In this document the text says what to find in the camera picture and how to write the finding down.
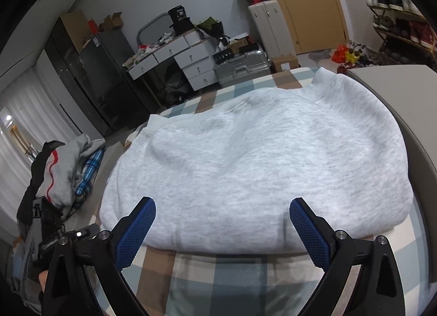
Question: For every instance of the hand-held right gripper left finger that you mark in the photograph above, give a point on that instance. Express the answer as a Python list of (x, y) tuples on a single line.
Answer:
[(136, 230)]

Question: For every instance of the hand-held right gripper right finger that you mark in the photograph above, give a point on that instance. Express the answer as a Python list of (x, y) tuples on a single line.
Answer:
[(309, 234)]

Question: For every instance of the light grey sweatshirt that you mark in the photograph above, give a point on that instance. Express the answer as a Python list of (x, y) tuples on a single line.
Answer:
[(256, 159)]

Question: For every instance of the pile of clothes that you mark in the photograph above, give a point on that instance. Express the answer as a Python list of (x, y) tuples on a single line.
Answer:
[(65, 169)]

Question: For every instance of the person's left hand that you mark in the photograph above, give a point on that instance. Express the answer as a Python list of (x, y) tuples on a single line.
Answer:
[(42, 279)]

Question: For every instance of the grey backpack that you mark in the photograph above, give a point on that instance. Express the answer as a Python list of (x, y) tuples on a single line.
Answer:
[(24, 251)]

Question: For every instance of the black jacket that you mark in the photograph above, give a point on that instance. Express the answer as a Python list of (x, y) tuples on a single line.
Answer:
[(32, 179)]

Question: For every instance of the blue plaid cloth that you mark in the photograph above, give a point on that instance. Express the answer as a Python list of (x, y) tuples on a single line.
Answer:
[(88, 172)]

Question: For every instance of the checkered blanket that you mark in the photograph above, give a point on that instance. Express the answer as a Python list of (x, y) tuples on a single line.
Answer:
[(222, 282)]

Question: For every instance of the white curtain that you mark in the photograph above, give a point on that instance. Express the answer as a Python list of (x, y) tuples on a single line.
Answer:
[(27, 114)]

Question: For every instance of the dark bag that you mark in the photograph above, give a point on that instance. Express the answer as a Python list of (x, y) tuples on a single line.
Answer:
[(176, 84)]

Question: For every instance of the dark grey fridge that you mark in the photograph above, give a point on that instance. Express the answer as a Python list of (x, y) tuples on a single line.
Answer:
[(105, 77)]

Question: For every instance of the beige bed headboard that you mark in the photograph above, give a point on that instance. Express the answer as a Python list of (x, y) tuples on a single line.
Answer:
[(416, 114)]

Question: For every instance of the black refrigerator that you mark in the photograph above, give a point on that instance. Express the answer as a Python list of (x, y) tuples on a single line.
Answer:
[(68, 73)]

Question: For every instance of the taped cardboard box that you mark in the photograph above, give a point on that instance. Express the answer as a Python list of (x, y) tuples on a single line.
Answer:
[(285, 63)]

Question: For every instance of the white drawer desk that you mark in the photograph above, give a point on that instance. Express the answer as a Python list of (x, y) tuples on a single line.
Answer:
[(191, 60)]

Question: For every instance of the silver suitcase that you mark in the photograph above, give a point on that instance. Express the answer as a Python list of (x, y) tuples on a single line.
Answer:
[(239, 68)]

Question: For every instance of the red yellow bag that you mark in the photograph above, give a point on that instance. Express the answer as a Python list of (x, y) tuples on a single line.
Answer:
[(341, 54)]

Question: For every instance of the black crate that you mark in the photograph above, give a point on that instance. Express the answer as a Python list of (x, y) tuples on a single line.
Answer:
[(223, 55)]

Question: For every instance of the brown box with items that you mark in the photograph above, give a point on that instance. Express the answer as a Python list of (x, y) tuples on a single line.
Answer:
[(242, 43)]

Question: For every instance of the red container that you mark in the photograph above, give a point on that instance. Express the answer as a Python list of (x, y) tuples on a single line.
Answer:
[(92, 26)]

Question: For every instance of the open cardboard box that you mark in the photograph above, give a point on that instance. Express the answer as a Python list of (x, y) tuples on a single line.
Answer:
[(111, 22)]

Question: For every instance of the large cardboard box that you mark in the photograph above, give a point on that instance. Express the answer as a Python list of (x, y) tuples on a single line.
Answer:
[(75, 29)]

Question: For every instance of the black round box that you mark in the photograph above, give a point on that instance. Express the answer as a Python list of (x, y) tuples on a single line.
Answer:
[(179, 19)]

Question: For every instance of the green black bag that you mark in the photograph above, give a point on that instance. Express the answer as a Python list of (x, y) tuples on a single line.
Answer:
[(210, 27)]

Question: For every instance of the wooden door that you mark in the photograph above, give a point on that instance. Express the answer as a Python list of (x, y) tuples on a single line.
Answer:
[(307, 5)]

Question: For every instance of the shoe rack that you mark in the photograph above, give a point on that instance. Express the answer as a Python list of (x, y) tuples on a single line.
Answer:
[(396, 5)]

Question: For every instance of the grey arched frame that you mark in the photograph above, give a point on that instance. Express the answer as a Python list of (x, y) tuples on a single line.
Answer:
[(146, 29)]

